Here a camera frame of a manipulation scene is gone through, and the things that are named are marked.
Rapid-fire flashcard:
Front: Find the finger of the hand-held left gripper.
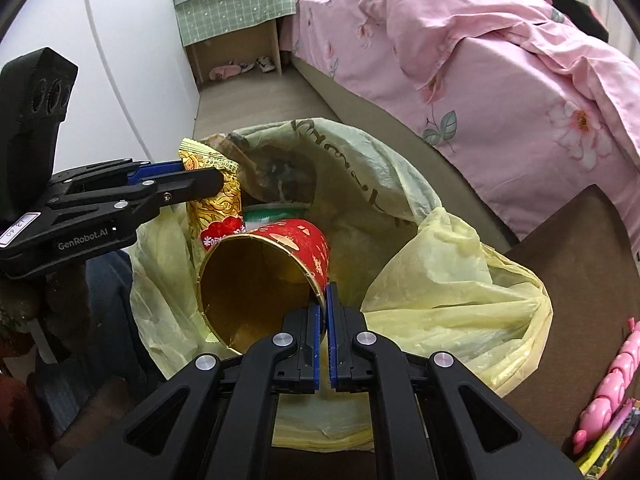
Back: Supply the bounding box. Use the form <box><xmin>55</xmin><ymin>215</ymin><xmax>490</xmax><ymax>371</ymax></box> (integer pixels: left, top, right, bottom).
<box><xmin>49</xmin><ymin>159</ymin><xmax>184</xmax><ymax>197</ymax></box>
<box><xmin>46</xmin><ymin>167</ymin><xmax>226</xmax><ymax>234</ymax></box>

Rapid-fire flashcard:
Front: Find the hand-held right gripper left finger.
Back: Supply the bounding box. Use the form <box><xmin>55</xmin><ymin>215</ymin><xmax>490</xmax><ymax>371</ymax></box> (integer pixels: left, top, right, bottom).
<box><xmin>57</xmin><ymin>304</ymin><xmax>323</xmax><ymax>480</ymax></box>

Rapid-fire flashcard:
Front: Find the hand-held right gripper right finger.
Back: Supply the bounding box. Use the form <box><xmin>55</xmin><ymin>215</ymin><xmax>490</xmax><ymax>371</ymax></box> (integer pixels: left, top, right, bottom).
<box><xmin>326</xmin><ymin>282</ymin><xmax>586</xmax><ymax>480</ymax></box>

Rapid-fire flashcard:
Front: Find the gold and red noodle packet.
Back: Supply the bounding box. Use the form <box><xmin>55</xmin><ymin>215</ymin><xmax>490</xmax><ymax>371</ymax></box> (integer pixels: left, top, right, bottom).
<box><xmin>179</xmin><ymin>137</ymin><xmax>246</xmax><ymax>253</ymax></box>

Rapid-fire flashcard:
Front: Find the red paper cup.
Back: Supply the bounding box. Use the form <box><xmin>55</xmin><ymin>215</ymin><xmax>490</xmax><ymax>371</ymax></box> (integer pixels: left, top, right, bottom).
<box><xmin>197</xmin><ymin>218</ymin><xmax>331</xmax><ymax>350</ymax></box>

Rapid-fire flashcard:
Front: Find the yellow trash bag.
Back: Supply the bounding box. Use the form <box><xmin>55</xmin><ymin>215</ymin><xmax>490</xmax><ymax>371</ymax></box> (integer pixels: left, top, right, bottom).
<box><xmin>129</xmin><ymin>117</ymin><xmax>553</xmax><ymax>453</ymax></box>

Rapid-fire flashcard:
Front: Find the yellow snack packet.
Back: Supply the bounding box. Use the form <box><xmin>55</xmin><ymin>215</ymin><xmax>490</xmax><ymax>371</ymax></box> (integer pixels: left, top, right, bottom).
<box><xmin>575</xmin><ymin>425</ymin><xmax>626</xmax><ymax>480</ymax></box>

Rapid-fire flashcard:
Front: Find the crumpled brown paper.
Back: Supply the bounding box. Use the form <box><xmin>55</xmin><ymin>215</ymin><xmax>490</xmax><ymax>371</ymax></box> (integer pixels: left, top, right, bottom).
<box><xmin>200</xmin><ymin>132</ymin><xmax>241</xmax><ymax>161</ymax></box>

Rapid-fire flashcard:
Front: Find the pink slipper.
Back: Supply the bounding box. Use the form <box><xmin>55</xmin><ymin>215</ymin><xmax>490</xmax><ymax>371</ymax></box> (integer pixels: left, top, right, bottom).
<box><xmin>209</xmin><ymin>62</ymin><xmax>242</xmax><ymax>82</ymax></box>

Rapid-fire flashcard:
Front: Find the person's leg in jeans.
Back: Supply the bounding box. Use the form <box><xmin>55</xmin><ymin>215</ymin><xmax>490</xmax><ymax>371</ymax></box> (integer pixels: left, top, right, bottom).
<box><xmin>50</xmin><ymin>250</ymin><xmax>166</xmax><ymax>421</ymax></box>

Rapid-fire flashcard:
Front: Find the wooden nightstand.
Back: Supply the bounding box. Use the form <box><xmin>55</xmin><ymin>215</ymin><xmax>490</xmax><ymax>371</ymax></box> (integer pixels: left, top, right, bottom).
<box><xmin>185</xmin><ymin>16</ymin><xmax>283</xmax><ymax>92</ymax></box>

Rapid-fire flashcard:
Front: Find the green checked cloth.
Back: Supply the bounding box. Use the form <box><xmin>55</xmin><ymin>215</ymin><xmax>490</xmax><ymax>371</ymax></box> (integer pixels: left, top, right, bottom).
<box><xmin>172</xmin><ymin>0</ymin><xmax>297</xmax><ymax>46</ymax></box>

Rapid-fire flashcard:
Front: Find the long pink plastic toy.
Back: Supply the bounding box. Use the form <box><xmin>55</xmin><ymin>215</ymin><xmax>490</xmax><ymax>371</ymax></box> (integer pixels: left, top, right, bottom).
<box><xmin>571</xmin><ymin>317</ymin><xmax>640</xmax><ymax>456</ymax></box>

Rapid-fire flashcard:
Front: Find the pink floral duvet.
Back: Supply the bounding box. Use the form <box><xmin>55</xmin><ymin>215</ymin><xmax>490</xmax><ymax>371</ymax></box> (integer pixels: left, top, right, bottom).
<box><xmin>327</xmin><ymin>0</ymin><xmax>640</xmax><ymax>171</ymax></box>

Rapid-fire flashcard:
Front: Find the bed with pink floral sheet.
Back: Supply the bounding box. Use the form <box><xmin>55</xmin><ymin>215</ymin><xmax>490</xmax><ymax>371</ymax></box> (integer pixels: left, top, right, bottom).
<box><xmin>280</xmin><ymin>0</ymin><xmax>640</xmax><ymax>261</ymax></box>

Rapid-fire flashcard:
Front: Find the purple cartoon packet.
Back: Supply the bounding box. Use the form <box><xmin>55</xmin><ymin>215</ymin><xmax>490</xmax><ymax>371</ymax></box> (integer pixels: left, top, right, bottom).
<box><xmin>600</xmin><ymin>399</ymin><xmax>638</xmax><ymax>448</ymax></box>

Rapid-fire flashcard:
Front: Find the black garment with pink print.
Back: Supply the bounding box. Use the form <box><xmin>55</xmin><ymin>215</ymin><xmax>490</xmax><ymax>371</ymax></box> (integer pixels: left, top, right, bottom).
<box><xmin>510</xmin><ymin>0</ymin><xmax>611</xmax><ymax>43</ymax></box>

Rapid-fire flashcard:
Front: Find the white pleated curtain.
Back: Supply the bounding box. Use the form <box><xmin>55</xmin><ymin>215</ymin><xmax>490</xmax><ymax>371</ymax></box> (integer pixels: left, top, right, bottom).
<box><xmin>597</xmin><ymin>0</ymin><xmax>640</xmax><ymax>56</ymax></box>

